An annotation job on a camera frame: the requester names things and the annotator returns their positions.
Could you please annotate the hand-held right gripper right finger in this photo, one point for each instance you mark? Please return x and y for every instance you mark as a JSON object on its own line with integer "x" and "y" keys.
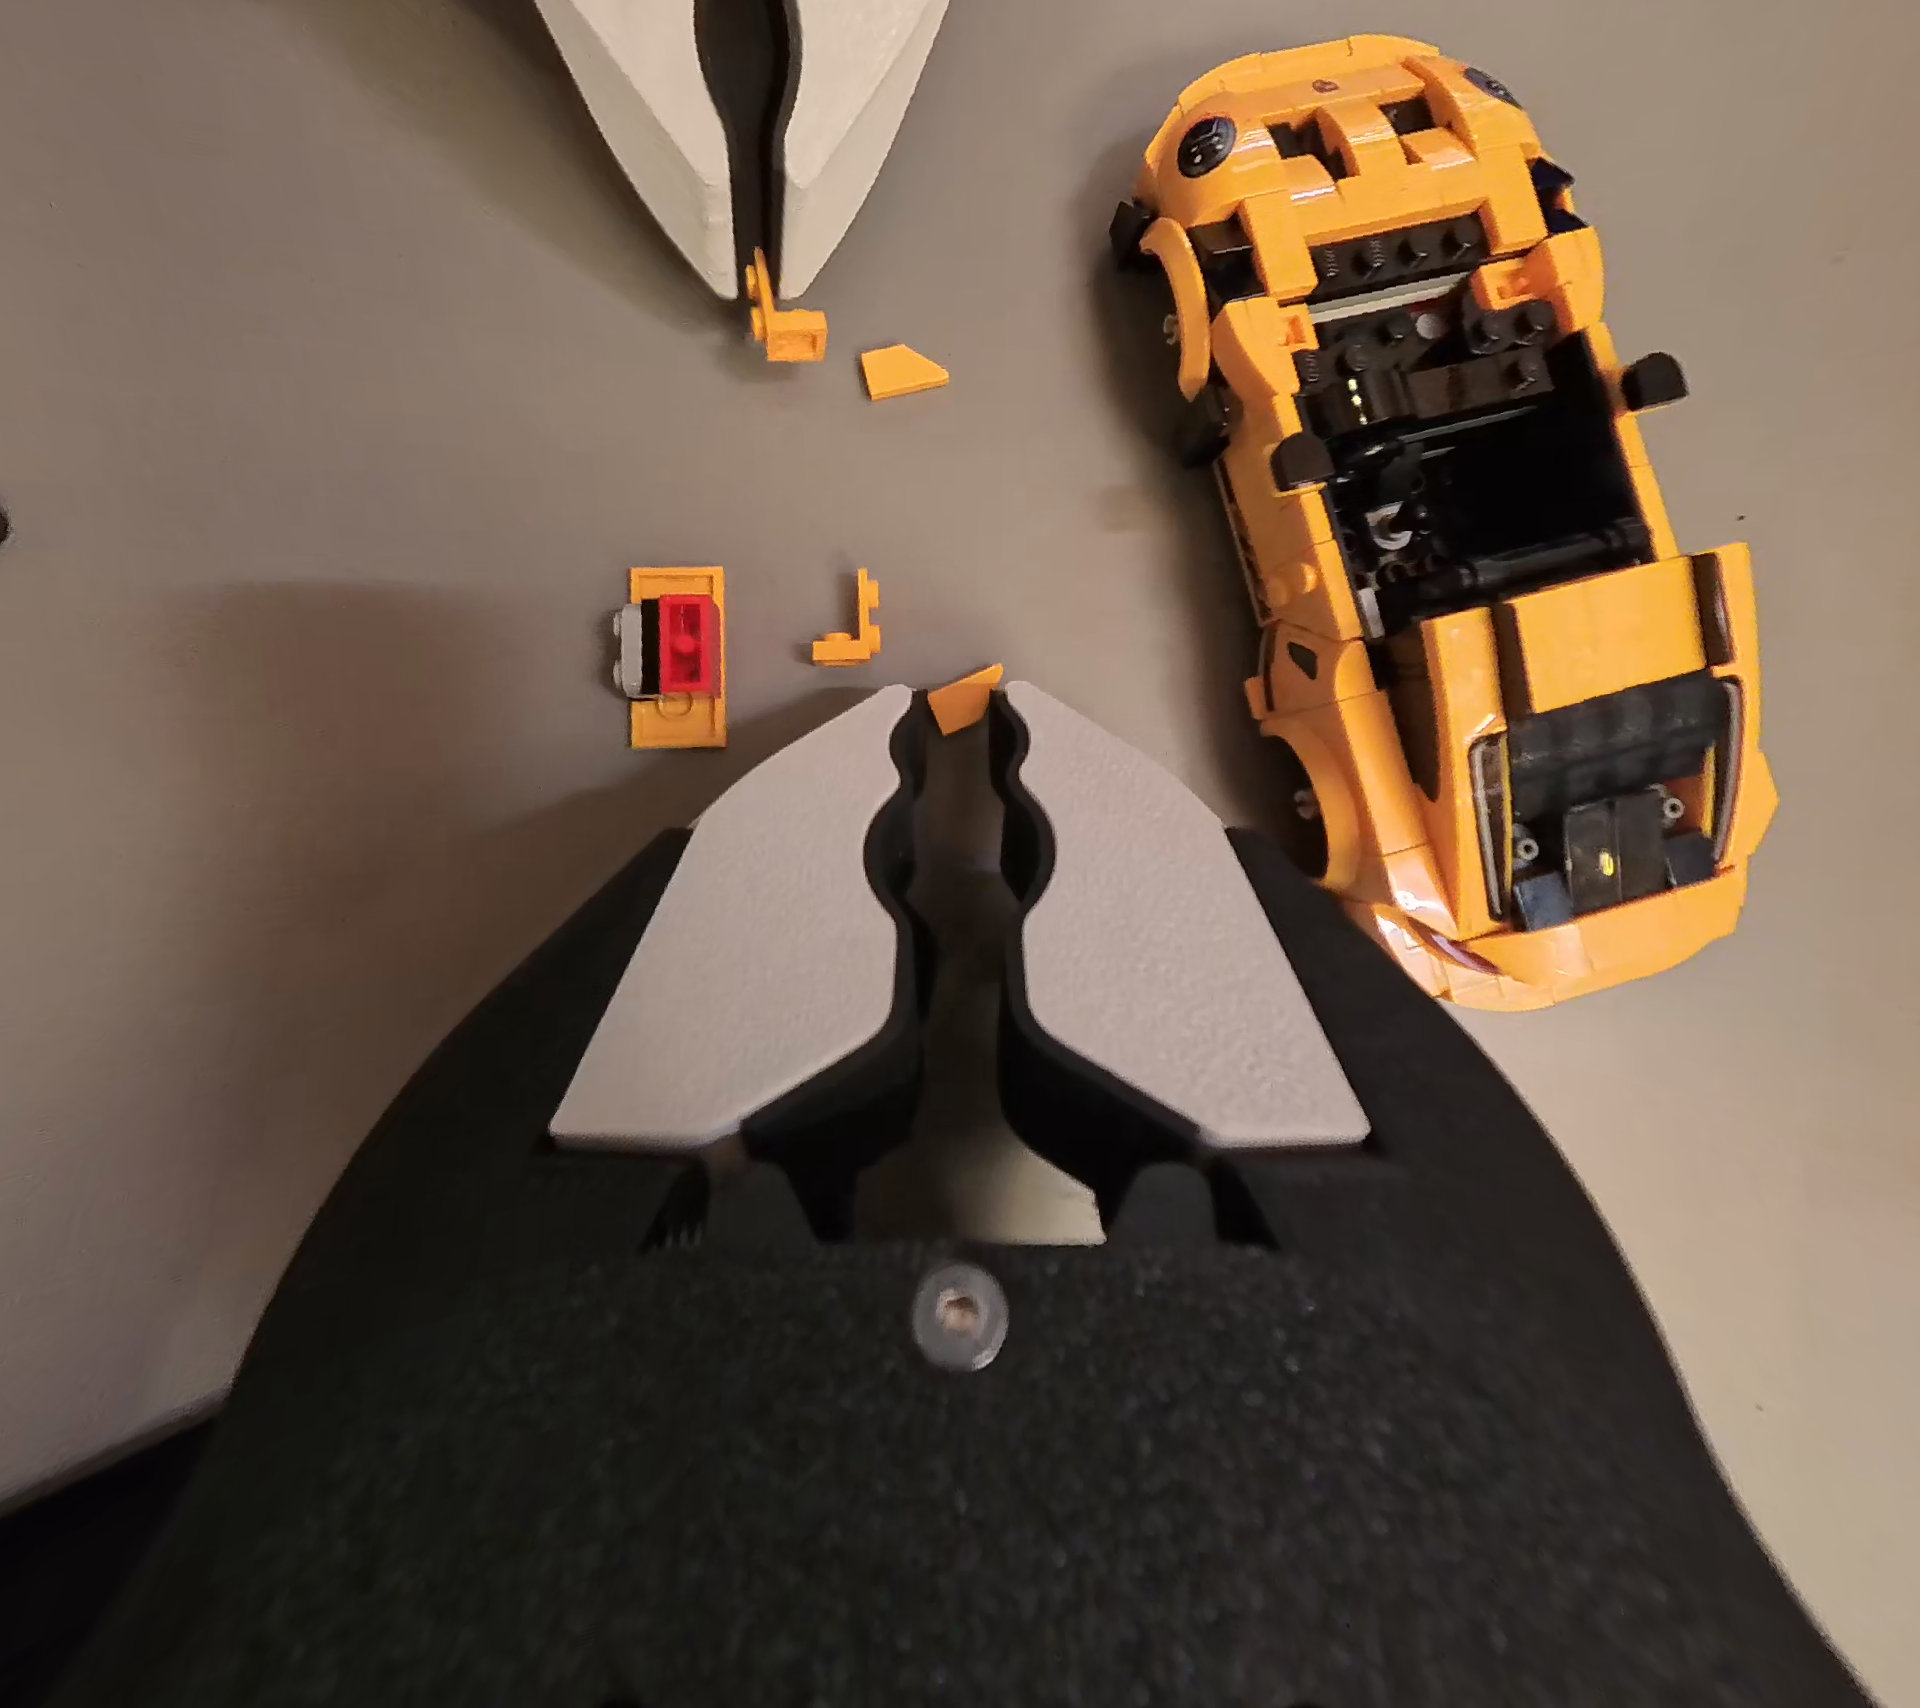
{"x": 1184, "y": 958}

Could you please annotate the yellow lego car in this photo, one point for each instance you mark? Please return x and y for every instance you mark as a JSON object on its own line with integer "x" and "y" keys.
{"x": 1440, "y": 538}

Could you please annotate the orange lego wedge tile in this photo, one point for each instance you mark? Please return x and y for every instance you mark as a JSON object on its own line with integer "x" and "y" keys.
{"x": 901, "y": 372}
{"x": 957, "y": 702}

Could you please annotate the orange plate with red brick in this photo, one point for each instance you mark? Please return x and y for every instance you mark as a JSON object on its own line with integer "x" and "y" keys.
{"x": 678, "y": 651}

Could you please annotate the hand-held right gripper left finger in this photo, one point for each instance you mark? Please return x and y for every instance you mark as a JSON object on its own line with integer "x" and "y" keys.
{"x": 750, "y": 958}

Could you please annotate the orange lego bracket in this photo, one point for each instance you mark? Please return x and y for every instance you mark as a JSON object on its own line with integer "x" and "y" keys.
{"x": 848, "y": 649}
{"x": 793, "y": 340}

